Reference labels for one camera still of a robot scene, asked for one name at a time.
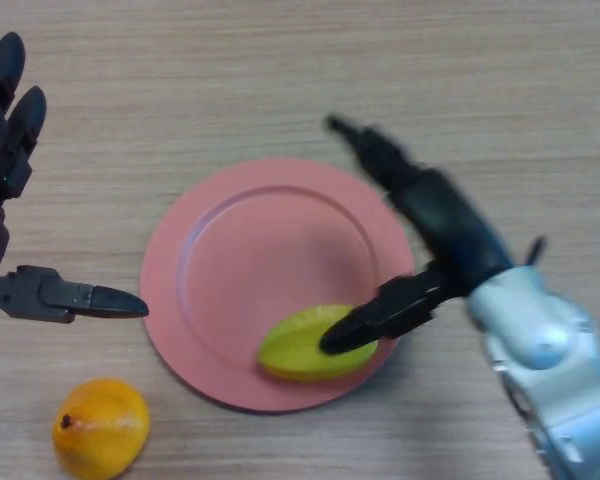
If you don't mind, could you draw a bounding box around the orange pear-shaped fruit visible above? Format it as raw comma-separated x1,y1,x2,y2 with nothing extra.
52,378,151,480

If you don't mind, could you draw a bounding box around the pink round plate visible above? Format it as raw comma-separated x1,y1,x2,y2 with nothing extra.
139,158,416,414

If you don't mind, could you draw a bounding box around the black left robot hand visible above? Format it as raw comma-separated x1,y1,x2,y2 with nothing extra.
0,32,150,325

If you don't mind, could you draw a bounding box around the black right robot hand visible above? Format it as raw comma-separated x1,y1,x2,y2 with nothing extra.
318,114,516,355

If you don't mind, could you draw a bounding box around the yellow starfruit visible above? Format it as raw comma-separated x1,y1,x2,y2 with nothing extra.
257,303,381,384

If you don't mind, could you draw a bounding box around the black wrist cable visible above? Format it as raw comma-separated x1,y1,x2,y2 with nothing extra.
523,235,548,269

